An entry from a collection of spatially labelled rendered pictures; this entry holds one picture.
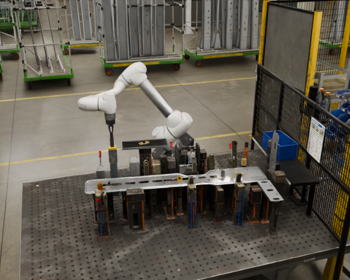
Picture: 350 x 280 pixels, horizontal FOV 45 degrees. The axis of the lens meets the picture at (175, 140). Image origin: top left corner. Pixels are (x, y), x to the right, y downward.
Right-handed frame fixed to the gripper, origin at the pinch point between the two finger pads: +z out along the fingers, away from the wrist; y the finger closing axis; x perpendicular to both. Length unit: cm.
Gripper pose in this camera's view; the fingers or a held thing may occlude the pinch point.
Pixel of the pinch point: (111, 142)
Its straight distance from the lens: 337.7
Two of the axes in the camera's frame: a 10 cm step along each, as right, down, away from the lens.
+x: 9.9, -0.7, 1.5
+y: 1.6, 4.0, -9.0
